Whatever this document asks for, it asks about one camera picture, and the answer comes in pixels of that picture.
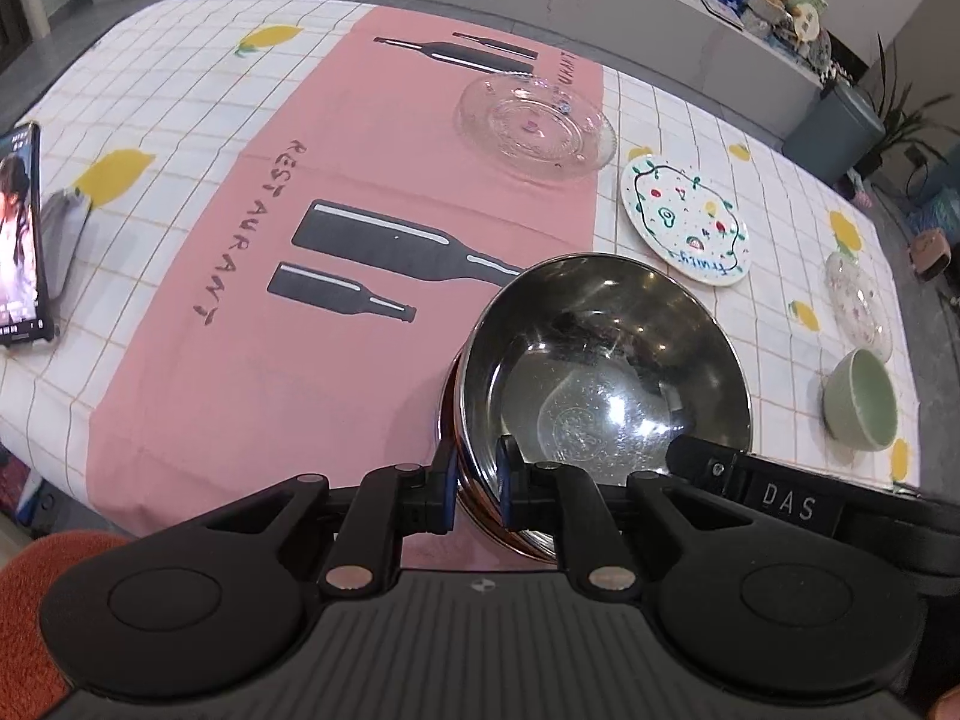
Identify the pink handbag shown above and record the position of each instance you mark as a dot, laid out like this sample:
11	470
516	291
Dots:
930	255

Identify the grey-blue trash bin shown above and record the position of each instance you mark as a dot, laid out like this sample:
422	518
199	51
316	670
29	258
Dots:
832	135

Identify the white lemon-print tablecloth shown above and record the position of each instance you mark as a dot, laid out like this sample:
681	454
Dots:
187	112

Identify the stainless steel bowl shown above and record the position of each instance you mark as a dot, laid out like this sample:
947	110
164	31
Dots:
600	360

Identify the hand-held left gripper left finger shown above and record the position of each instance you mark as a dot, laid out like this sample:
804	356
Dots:
448	491

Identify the small clear glass plate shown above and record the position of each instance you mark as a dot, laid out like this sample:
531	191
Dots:
859	300

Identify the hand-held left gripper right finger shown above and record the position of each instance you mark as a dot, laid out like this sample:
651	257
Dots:
510	491

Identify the orange fuzzy stool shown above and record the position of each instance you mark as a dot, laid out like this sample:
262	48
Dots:
30	600

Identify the green ceramic bowl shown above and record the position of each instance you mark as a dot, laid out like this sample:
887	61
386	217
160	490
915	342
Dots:
855	405

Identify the painted white plate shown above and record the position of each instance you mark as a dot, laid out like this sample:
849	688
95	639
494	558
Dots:
652	236

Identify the black smartphone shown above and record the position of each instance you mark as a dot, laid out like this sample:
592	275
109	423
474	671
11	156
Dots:
19	240

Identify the pink bottle-print cloth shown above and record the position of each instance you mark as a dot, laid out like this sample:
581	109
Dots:
300	405

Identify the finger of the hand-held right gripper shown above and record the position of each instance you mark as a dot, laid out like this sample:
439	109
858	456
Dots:
701	465

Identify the green potted plant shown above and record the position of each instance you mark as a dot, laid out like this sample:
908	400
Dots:
896	112

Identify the large clear glass plate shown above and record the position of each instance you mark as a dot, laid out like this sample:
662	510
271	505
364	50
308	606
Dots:
525	127

